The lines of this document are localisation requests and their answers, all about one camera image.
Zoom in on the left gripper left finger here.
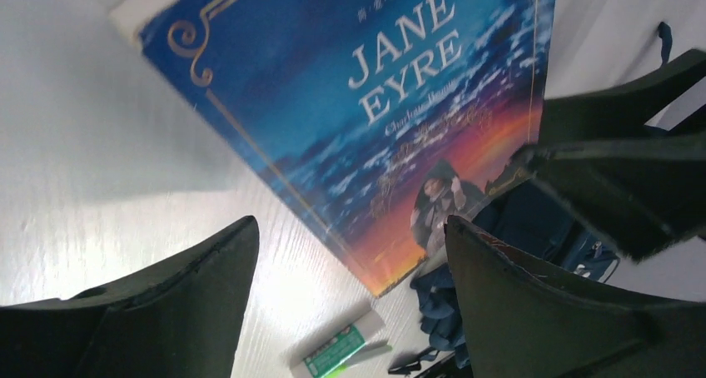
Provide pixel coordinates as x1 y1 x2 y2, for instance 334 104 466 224
1 216 260 377

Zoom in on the navy blue backpack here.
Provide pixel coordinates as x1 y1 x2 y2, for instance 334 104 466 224
392 183 619 377

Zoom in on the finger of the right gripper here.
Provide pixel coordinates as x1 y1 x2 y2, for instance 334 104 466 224
537 48 705 145
511 132 705 263

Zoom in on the Jane Eyre paperback book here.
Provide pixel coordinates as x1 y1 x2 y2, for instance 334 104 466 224
109 0 556 296

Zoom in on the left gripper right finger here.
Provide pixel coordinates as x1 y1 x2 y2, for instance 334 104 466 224
445 216 705 377

